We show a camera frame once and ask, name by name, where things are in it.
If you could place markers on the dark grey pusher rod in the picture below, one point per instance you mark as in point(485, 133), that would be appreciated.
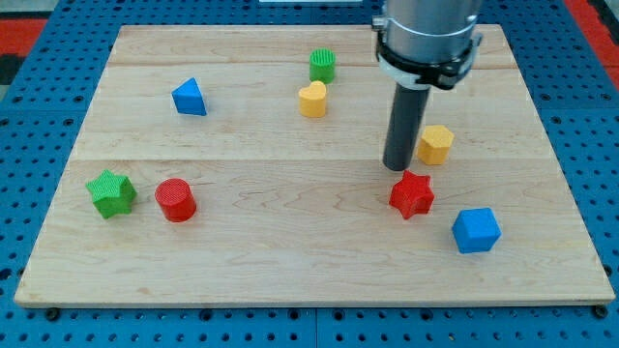
point(406, 116)

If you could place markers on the red star block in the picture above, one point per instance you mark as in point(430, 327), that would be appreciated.
point(412, 195)

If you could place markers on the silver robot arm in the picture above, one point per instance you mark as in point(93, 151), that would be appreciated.
point(421, 44)

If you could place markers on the blue cube block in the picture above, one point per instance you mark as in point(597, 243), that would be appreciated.
point(476, 230)

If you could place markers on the green star block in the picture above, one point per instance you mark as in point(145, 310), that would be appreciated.
point(112, 194)

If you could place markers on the yellow hexagon block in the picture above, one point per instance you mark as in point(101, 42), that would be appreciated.
point(435, 144)

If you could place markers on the yellow heart block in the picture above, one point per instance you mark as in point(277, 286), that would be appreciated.
point(313, 100)

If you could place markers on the green cylinder block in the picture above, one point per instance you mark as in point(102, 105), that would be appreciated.
point(322, 65)

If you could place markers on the light wooden board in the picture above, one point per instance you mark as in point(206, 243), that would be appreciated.
point(292, 210)

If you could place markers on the blue triangle block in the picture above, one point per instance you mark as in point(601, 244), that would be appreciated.
point(188, 98)

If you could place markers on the red cylinder block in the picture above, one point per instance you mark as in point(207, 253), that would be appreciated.
point(175, 199)

